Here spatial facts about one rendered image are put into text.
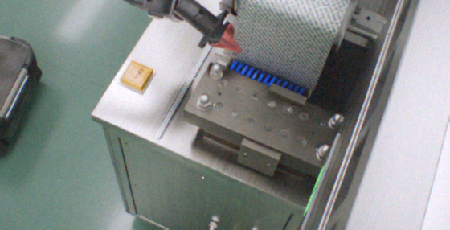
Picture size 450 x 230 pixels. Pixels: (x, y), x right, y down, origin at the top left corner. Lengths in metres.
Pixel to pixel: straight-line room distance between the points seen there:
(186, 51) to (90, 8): 1.37
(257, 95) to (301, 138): 0.16
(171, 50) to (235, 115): 0.35
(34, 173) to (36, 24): 0.82
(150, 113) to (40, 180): 1.06
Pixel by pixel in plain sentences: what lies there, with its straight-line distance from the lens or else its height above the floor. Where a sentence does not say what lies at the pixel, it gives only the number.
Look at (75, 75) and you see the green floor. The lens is 2.67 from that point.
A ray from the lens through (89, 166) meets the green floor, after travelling 2.44.
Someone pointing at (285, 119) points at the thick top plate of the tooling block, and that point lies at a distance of 1.36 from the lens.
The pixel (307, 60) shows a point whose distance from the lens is 1.33.
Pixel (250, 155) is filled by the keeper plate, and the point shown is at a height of 0.98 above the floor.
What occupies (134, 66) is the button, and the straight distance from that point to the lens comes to 1.55.
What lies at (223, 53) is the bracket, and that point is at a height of 0.91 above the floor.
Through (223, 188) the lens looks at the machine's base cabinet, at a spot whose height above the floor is 0.79.
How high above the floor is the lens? 2.21
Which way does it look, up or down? 60 degrees down
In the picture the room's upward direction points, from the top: 8 degrees clockwise
